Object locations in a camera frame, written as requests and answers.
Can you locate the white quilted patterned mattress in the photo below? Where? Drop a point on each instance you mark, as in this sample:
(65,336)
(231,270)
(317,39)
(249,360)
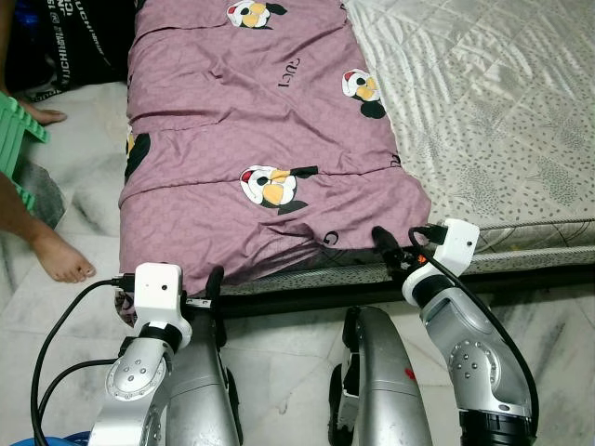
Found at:
(502,111)

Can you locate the silver robot leg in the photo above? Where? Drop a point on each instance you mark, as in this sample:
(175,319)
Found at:
(381,390)
(200,390)

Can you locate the purple cartoon-print blanket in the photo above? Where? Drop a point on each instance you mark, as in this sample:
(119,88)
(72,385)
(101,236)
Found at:
(242,121)

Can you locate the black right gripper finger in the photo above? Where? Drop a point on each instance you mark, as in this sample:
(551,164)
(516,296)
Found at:
(384,241)

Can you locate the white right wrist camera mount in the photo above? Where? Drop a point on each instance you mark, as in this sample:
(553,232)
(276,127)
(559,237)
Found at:
(457,243)

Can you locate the dark bed frame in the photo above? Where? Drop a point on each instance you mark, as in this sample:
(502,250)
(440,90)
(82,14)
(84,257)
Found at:
(539,276)

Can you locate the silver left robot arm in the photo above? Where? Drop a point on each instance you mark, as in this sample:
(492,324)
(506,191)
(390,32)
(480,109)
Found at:
(135,381)

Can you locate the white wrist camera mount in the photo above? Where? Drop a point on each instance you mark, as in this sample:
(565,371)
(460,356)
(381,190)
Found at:
(457,243)
(158,288)

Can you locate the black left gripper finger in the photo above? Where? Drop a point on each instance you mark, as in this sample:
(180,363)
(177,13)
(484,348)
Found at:
(216,283)

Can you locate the silver left robot leg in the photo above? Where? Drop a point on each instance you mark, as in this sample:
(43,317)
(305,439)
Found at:
(200,390)

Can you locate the black bag white lettering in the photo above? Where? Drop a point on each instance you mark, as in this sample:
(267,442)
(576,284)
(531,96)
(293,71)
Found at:
(84,46)

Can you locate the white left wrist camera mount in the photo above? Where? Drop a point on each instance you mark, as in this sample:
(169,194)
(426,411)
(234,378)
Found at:
(158,288)

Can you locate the silver right robot leg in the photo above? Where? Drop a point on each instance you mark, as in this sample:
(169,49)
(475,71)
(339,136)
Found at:
(381,390)

